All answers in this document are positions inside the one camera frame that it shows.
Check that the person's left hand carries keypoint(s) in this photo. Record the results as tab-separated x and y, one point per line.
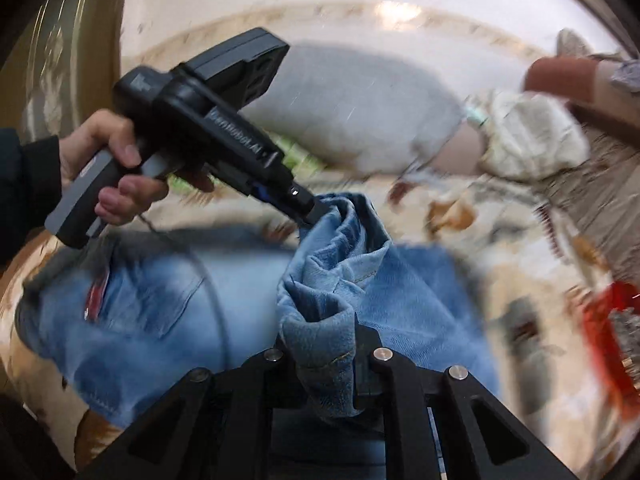
95	135

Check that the wooden door with glass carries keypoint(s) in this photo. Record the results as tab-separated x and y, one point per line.
60	60

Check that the grey quilted pillow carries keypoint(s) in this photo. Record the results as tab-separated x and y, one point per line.
360	110

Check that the cream floral pillow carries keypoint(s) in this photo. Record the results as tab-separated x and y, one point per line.
530	135

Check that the crumpled grey cloth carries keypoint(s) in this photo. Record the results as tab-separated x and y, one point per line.
625	72

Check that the framed wall picture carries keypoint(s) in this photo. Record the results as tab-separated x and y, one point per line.
595	5

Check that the striped floral sofa cushion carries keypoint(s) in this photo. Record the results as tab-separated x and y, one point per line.
600	195

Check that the brown sofa armrest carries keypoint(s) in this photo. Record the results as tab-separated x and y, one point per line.
560	77

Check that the red glass bowl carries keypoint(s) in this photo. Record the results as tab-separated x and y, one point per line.
600	320

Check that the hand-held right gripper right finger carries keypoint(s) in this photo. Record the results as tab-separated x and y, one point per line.
450	400

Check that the cream leaf-print blanket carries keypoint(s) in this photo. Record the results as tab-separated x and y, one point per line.
525	360

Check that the brown bolster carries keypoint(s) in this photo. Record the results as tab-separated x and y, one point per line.
457	150

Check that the light teal cloth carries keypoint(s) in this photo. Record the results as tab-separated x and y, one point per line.
475	112

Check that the blue denim pants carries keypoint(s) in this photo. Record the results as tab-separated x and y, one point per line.
150	320

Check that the green checkered blanket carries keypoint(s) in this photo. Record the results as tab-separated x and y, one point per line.
300	160

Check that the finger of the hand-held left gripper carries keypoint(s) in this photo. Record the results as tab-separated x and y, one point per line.
305	205

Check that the patterned beige pillow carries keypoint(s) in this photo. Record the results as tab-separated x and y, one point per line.
572	42

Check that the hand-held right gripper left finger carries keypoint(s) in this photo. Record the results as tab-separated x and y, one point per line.
210	400

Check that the pile of sunflower seeds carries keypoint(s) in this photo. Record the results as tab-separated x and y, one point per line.
627	330

